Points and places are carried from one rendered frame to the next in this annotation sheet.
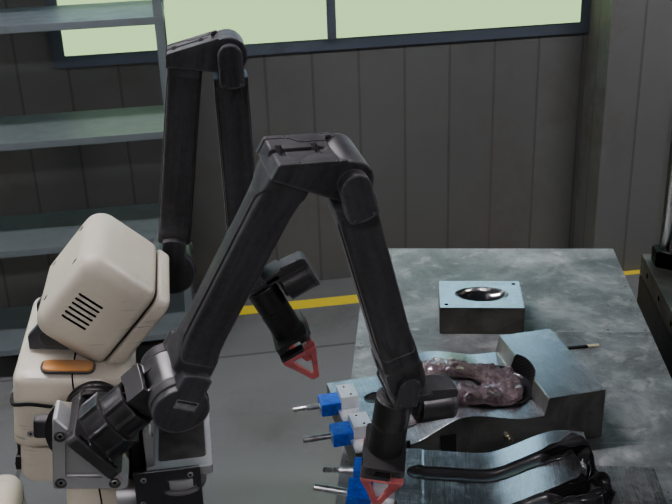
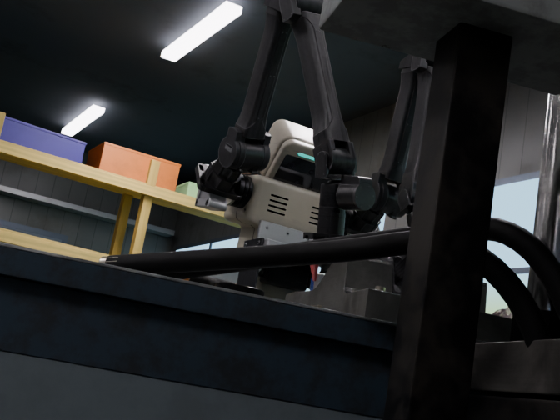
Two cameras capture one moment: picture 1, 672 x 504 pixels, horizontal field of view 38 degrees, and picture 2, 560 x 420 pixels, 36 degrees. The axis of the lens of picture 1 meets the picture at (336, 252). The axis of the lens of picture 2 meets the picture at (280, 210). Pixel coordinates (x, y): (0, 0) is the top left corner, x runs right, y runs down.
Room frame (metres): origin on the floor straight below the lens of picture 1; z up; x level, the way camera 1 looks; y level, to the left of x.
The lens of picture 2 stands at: (0.62, -1.71, 0.67)
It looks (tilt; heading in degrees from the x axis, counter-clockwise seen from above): 13 degrees up; 72
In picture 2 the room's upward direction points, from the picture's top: 10 degrees clockwise
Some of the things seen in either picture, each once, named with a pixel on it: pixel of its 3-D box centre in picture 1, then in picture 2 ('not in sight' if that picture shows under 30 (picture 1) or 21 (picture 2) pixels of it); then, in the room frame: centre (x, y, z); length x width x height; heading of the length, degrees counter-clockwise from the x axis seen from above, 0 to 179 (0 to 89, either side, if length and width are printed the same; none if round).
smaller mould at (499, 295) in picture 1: (480, 306); not in sight; (2.12, -0.35, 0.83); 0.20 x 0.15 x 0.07; 85
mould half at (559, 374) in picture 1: (460, 397); not in sight; (1.69, -0.24, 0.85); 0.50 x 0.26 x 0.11; 102
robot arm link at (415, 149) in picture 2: (237, 165); (424, 129); (1.58, 0.16, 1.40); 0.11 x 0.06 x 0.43; 8
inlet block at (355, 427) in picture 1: (336, 434); not in sight; (1.57, 0.01, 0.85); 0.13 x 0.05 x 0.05; 102
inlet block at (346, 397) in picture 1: (324, 405); not in sight; (1.68, 0.03, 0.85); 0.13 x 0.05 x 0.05; 102
